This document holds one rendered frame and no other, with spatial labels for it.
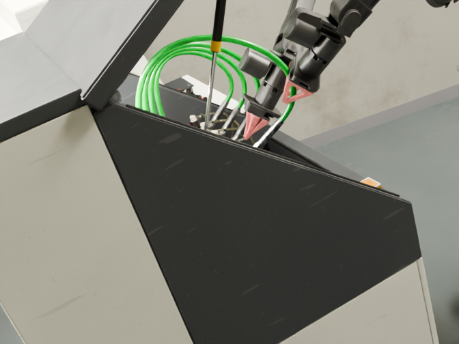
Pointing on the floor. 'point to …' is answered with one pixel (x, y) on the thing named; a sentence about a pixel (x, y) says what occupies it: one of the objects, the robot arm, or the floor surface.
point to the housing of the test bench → (70, 218)
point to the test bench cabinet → (379, 314)
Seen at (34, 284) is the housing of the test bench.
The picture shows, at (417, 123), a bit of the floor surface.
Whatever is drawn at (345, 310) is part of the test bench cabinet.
